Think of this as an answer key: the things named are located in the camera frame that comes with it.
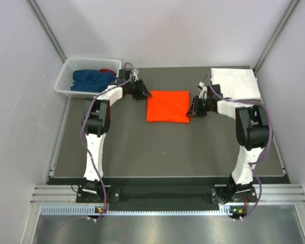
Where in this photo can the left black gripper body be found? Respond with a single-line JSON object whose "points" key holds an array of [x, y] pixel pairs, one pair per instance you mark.
{"points": [[134, 88]]}

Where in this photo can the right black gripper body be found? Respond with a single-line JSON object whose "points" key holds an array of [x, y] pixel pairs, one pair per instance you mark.
{"points": [[204, 107]]}

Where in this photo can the orange t-shirt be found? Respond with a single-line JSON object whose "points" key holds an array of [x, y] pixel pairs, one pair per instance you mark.
{"points": [[168, 107]]}

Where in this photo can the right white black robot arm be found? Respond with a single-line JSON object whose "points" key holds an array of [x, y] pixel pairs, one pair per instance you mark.
{"points": [[252, 130]]}

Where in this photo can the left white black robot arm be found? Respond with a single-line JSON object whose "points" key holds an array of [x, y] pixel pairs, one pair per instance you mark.
{"points": [[97, 120]]}

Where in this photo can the white folded t-shirt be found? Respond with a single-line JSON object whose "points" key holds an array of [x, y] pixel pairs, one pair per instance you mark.
{"points": [[238, 84]]}

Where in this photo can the red t-shirt in basket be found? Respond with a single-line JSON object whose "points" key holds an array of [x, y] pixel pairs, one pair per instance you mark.
{"points": [[107, 71]]}

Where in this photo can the blue t-shirt in basket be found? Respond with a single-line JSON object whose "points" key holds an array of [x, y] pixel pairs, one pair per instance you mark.
{"points": [[91, 81]]}

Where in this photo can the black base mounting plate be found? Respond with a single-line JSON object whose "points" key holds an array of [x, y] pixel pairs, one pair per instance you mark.
{"points": [[172, 198]]}

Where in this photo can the grey slotted cable duct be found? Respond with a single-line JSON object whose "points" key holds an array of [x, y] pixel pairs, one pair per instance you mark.
{"points": [[91, 210]]}

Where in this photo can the aluminium frame rail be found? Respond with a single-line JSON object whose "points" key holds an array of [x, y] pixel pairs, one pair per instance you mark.
{"points": [[271, 194]]}

